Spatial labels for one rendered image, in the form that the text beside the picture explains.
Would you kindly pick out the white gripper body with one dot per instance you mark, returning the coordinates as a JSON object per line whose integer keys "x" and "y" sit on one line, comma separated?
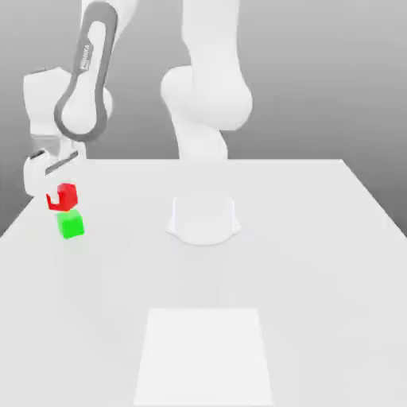
{"x": 35, "y": 178}

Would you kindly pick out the small red cube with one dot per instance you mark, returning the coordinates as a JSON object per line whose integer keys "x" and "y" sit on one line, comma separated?
{"x": 70, "y": 196}

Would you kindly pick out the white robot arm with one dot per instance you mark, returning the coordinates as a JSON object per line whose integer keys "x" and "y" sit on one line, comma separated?
{"x": 206, "y": 95}

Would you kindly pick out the small green cube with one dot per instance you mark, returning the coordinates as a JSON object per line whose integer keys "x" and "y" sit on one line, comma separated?
{"x": 70, "y": 225}

